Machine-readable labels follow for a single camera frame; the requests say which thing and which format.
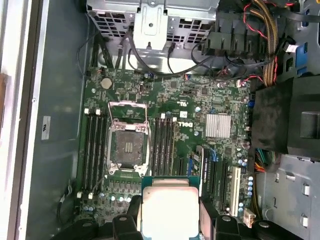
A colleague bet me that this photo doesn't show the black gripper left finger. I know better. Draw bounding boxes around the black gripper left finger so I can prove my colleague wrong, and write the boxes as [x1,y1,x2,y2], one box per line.
[53,194,143,240]

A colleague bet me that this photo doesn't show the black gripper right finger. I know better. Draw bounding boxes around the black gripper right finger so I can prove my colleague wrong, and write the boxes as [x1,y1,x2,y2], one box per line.
[199,196,298,240]

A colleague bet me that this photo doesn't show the silver CPU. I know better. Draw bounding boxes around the silver CPU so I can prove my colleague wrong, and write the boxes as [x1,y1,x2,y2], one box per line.
[141,175,201,238]

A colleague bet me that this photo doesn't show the wire locking lever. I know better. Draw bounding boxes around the wire locking lever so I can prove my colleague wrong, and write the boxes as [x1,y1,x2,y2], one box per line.
[90,171,113,195]

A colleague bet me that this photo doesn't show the white power connector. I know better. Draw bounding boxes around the white power connector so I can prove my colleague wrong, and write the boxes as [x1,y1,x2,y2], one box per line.
[243,208,258,228]

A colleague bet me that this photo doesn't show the white expansion slot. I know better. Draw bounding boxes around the white expansion slot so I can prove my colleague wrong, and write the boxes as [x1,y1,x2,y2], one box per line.
[231,166,242,217]

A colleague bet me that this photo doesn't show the long black expansion slot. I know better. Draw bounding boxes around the long black expansion slot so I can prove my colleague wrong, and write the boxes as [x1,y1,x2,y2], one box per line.
[209,159,219,197]
[219,159,230,213]

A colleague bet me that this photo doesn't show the black graphics card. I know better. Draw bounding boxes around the black graphics card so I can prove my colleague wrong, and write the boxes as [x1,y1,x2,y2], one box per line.
[192,145,210,197]

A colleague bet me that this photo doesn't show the silver chipset heatsink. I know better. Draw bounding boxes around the silver chipset heatsink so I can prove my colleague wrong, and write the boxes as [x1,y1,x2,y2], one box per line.
[205,113,233,138]

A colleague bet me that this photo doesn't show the black fan shroud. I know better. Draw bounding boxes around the black fan shroud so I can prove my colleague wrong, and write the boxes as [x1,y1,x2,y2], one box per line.
[250,76,320,156]

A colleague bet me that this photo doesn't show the white case sticker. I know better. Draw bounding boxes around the white case sticker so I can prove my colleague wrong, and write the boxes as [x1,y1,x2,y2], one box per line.
[40,115,52,140]

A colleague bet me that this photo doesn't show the green motherboard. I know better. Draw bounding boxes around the green motherboard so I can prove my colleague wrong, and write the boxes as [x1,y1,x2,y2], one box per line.
[74,66,256,227]

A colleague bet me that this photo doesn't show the black PC case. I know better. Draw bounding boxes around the black PC case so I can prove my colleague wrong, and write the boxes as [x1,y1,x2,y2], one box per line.
[0,0,320,240]

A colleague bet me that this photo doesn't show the coin cell battery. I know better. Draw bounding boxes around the coin cell battery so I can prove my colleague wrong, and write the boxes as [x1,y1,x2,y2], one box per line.
[100,77,113,90]

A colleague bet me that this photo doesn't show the blue disk carrier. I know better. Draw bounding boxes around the blue disk carrier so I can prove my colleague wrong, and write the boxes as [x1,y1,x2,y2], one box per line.
[295,41,310,76]

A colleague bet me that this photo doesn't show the silver drive cage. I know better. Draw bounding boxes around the silver drive cage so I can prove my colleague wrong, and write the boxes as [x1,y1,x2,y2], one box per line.
[85,0,219,54]

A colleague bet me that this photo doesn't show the multicolour power wires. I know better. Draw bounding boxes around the multicolour power wires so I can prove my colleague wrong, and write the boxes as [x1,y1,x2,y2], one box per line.
[254,147,277,174]

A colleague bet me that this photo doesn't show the black data cable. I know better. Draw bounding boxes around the black data cable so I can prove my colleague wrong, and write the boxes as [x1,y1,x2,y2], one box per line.
[113,24,136,70]
[127,46,161,75]

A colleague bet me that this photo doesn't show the long black cable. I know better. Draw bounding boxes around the long black cable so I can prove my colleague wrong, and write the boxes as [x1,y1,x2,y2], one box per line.
[166,42,216,76]

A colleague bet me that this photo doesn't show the thick black cable bundle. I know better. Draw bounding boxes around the thick black cable bundle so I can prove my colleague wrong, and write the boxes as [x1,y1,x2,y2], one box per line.
[91,32,115,69]

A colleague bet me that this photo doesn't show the thin black looped wire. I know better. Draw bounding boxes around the thin black looped wire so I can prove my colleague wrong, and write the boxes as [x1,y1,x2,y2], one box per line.
[76,37,101,75]

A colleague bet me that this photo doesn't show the yellow black wire bundle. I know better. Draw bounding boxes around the yellow black wire bundle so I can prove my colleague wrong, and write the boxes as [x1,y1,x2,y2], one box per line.
[249,0,279,88]

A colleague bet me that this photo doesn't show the black plastic cable bracket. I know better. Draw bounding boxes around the black plastic cable bracket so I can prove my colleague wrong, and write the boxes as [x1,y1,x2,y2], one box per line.
[204,30,275,59]

